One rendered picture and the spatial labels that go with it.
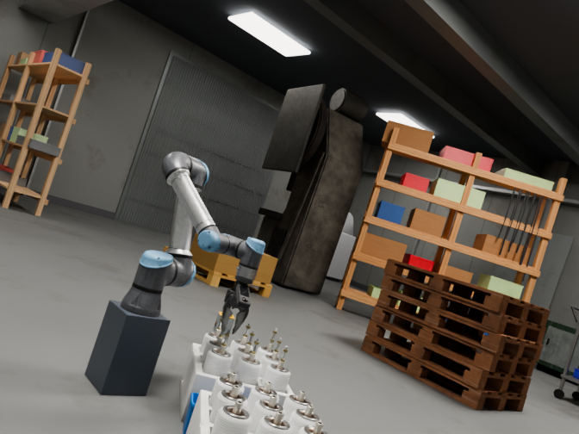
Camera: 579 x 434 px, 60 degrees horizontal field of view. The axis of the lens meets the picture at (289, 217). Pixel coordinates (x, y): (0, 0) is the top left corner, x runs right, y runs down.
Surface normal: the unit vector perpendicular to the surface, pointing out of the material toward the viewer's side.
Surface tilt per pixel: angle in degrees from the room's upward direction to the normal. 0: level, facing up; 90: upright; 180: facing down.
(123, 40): 90
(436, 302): 90
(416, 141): 90
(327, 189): 92
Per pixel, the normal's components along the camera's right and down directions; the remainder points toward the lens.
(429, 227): -0.07, -0.05
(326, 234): 0.49, 0.18
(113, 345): -0.71, -0.26
